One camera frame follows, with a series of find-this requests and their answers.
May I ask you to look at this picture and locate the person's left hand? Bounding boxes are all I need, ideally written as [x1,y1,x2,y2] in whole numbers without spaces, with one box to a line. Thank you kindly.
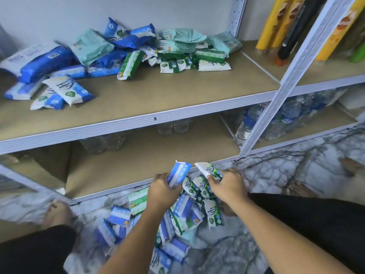
[145,173,184,215]

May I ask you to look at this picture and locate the black bottle orange cap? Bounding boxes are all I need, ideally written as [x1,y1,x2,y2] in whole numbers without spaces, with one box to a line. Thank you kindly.
[275,0,329,66]

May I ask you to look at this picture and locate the water bottles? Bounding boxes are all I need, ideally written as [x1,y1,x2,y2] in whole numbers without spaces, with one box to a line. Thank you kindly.
[234,91,343,147]

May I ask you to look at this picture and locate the person's right leg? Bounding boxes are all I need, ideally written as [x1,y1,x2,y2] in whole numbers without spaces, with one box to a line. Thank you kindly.
[248,193,365,274]

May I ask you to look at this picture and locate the person's right forearm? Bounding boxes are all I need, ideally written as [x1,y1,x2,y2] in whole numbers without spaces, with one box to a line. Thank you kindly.
[228,197,354,274]

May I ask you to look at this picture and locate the grey metal shelf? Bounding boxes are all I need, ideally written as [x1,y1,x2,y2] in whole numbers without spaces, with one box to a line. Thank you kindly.
[0,0,365,206]

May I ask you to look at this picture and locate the person's left foot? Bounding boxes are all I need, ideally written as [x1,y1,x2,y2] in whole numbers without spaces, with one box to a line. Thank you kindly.
[41,201,74,231]

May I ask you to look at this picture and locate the green wipe packet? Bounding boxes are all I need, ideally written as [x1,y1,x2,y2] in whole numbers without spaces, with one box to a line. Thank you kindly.
[195,162,223,182]

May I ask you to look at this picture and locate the person's right hand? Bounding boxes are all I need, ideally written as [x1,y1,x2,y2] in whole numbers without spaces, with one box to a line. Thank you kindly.
[206,168,250,208]

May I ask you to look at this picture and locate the row of small blue packets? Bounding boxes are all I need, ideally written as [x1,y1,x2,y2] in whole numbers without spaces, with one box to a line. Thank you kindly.
[167,161,192,188]

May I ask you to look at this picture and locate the person's left forearm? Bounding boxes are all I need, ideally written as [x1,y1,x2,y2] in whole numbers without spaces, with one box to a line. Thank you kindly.
[98,205,172,274]

